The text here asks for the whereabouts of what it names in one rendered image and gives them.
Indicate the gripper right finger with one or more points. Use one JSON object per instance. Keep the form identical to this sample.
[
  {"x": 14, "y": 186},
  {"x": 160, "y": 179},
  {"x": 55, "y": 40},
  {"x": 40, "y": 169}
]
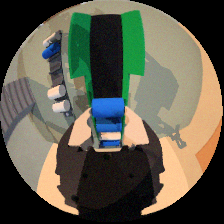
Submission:
[{"x": 138, "y": 135}]

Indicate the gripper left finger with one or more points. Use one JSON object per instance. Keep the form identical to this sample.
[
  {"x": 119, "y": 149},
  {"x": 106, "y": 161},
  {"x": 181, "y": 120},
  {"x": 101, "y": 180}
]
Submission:
[{"x": 76, "y": 138}]

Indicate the blue cylinder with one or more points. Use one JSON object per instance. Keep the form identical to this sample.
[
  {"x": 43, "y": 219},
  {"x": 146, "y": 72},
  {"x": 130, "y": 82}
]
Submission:
[
  {"x": 54, "y": 48},
  {"x": 109, "y": 142},
  {"x": 107, "y": 107},
  {"x": 109, "y": 124}
]

